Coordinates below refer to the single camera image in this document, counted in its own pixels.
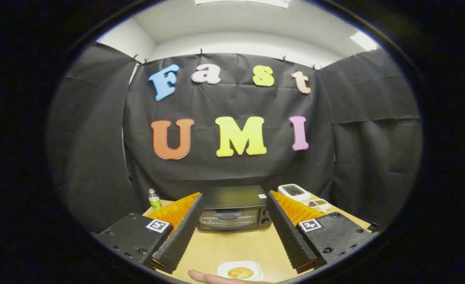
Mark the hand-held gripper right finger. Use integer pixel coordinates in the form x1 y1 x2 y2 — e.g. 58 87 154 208
266 191 375 274

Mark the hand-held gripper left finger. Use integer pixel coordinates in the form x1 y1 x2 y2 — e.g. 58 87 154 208
97 192 204 275

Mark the golden bread bun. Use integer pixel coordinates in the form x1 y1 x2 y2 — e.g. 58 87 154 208
228 267 254 279

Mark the black toaster oven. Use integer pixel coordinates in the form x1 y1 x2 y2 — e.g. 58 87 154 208
196 185 273 232

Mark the white pop-up toaster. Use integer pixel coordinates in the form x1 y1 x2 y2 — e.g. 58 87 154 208
278 184 312 202

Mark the green label drink bottle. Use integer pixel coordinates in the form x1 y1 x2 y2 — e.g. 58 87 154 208
149 189 162 211

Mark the small white tray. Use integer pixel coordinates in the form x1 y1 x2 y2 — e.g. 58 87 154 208
309 199 332 212

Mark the white plate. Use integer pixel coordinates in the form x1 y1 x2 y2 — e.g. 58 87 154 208
217 261 263 281

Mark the ceiling light panel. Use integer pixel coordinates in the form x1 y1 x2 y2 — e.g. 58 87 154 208
195 0 290 9
350 31 379 51

